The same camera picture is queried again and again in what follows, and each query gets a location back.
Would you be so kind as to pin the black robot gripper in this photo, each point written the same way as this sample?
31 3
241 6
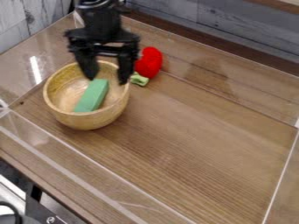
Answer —
101 37

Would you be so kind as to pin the green rectangular block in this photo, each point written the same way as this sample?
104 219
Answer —
93 96

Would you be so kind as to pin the brown wooden bowl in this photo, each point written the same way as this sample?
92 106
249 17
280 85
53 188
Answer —
64 88

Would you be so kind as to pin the red plush strawberry toy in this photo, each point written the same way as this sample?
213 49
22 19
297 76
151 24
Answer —
147 66

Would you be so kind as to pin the black table leg bracket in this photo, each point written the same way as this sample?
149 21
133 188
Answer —
36 210

